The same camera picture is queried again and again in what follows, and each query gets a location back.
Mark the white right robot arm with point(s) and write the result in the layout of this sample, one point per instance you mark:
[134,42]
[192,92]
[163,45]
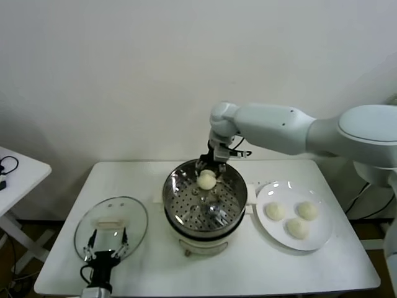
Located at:
[273,124]

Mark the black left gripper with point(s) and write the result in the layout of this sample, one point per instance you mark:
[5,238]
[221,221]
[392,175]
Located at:
[102,264]

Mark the white round plate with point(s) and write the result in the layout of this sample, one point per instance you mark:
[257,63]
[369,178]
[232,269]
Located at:
[270,229]

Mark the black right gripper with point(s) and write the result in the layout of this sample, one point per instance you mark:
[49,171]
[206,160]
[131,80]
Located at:
[211,152]

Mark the white steamed baozi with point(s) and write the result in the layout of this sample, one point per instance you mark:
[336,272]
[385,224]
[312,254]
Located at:
[307,210]
[274,212]
[297,229]
[206,181]

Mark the small black device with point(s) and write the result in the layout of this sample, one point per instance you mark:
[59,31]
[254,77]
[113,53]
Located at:
[3,185]

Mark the stainless steel steamer basket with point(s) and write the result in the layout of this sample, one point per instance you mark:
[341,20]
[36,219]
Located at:
[186,201]

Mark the white electric cooker pot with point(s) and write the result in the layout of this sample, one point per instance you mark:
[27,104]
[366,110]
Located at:
[201,246]

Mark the glass pot lid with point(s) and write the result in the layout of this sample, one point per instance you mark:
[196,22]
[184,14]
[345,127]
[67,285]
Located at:
[90,217]

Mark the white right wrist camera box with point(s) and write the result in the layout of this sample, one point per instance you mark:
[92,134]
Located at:
[221,153]

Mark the white folding side table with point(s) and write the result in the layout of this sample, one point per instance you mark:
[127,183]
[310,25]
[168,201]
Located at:
[28,174]

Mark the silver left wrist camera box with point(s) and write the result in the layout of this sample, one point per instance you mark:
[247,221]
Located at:
[96,292]

